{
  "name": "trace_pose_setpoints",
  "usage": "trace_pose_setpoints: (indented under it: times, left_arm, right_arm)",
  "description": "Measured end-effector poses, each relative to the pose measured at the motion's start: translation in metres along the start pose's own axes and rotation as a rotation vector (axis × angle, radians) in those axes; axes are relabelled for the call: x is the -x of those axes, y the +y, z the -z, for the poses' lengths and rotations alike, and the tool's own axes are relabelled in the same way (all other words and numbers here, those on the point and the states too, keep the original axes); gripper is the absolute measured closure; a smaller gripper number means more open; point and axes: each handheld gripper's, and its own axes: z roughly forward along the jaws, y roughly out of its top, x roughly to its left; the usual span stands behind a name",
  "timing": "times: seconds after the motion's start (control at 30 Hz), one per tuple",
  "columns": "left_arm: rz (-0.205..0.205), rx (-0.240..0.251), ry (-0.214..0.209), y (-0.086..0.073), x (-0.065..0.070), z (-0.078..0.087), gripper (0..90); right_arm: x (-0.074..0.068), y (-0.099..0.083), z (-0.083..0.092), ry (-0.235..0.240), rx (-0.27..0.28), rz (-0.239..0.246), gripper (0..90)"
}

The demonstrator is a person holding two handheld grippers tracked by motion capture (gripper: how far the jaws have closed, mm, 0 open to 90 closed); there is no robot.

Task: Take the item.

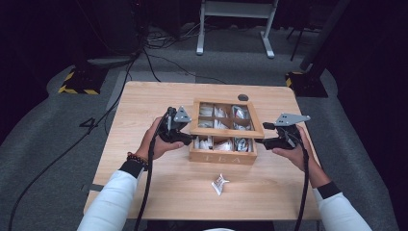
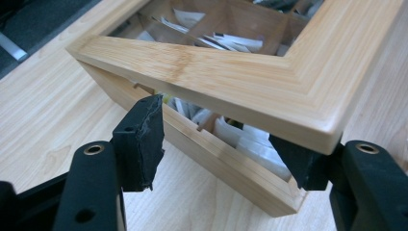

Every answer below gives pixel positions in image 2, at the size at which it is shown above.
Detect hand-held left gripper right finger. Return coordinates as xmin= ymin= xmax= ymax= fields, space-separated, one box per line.
xmin=268 ymin=134 xmax=346 ymax=192

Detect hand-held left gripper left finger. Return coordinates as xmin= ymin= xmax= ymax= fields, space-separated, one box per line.
xmin=111 ymin=93 xmax=166 ymax=193

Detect wooden compartment box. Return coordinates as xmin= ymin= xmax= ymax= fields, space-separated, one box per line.
xmin=79 ymin=0 xmax=325 ymax=218

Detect wooden box lid with window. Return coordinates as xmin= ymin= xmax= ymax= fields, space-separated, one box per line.
xmin=65 ymin=0 xmax=406 ymax=156

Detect pile of white packets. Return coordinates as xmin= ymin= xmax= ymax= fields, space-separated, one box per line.
xmin=134 ymin=8 xmax=293 ymax=181

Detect white strip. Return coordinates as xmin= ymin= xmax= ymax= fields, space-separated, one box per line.
xmin=0 ymin=32 xmax=29 ymax=63

